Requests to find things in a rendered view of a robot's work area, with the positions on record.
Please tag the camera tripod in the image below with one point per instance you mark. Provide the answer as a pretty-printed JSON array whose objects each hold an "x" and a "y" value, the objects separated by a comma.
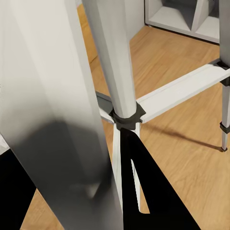
[{"x": 51, "y": 115}]

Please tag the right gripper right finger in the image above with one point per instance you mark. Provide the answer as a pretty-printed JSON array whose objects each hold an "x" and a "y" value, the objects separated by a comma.
[{"x": 167, "y": 211}]

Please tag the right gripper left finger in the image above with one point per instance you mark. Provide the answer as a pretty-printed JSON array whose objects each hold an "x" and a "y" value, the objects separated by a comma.
[{"x": 16, "y": 192}]

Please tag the bookcase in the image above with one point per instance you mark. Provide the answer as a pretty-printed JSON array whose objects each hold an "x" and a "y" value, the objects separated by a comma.
[{"x": 200, "y": 21}]

